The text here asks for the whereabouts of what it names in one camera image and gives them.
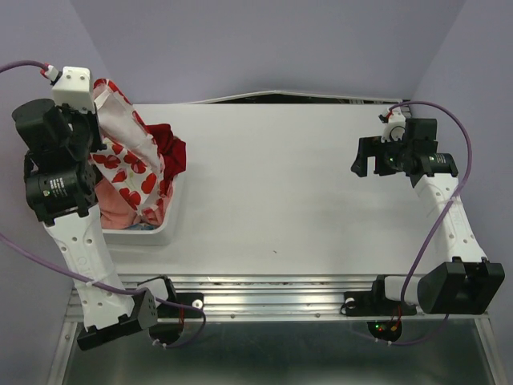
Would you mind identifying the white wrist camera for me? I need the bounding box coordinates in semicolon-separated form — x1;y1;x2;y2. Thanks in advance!
51;67;95;114
379;107;406;143

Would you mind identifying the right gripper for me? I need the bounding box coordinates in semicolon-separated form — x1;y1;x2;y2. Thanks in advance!
349;132;412;176

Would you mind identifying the dark red skirt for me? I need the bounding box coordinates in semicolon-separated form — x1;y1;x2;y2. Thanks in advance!
147;124;187;182

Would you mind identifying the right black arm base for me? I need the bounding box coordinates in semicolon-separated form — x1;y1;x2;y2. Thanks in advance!
341;291;417;317

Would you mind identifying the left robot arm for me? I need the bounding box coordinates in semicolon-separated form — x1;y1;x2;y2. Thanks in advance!
12;99;179;351

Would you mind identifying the white plastic bin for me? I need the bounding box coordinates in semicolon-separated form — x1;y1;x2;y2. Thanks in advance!
103;172;185;246

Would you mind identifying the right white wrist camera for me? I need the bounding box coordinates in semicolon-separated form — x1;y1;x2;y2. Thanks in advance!
379;107;406;143

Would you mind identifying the aluminium frame rail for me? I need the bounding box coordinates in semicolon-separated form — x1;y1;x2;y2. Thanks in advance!
66;274;492;324

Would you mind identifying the light blue garment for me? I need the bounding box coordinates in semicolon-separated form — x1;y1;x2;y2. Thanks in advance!
125;222;157;231

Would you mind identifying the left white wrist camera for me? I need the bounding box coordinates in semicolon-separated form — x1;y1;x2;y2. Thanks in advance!
51;67;95;114

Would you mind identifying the red poppy print skirt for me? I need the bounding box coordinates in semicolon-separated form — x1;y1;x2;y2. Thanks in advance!
91;79;167;217

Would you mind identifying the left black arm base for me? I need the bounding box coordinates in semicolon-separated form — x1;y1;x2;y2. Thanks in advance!
156;292;204;319

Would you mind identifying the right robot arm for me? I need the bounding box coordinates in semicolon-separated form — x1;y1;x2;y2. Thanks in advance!
346;111;505;316

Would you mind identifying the pink skirt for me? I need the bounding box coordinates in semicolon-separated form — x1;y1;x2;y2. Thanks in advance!
95;179;140;230

